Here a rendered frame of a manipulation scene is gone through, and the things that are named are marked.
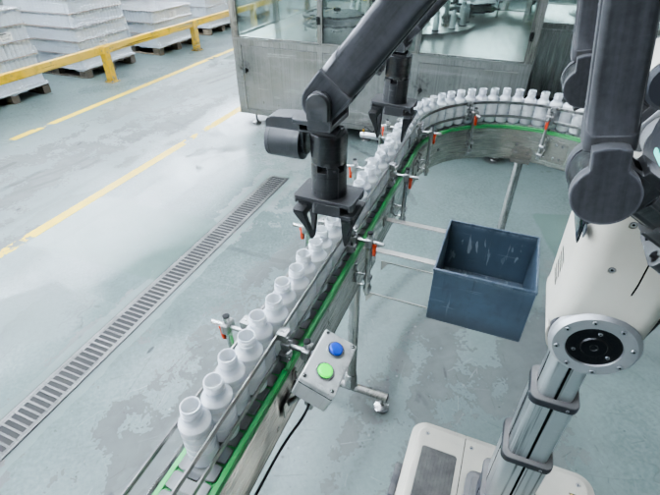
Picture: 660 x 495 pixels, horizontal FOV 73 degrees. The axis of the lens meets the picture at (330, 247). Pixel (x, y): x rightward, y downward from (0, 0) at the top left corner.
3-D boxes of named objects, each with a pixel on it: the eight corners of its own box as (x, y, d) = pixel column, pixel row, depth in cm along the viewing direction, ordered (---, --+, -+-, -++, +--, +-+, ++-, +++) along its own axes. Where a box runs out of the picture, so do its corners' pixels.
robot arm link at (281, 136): (328, 94, 59) (350, 78, 66) (250, 85, 63) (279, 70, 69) (328, 176, 66) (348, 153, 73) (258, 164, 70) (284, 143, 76)
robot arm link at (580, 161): (682, 195, 52) (672, 176, 56) (613, 142, 51) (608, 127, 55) (612, 244, 58) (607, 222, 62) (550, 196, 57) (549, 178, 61)
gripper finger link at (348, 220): (351, 258, 75) (353, 210, 70) (312, 248, 77) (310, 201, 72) (364, 237, 80) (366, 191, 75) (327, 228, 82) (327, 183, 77)
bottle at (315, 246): (302, 286, 128) (300, 240, 118) (319, 278, 131) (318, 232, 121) (313, 298, 124) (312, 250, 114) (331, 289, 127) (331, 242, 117)
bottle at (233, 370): (253, 394, 99) (245, 344, 89) (248, 418, 94) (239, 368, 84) (227, 393, 99) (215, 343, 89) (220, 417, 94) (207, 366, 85)
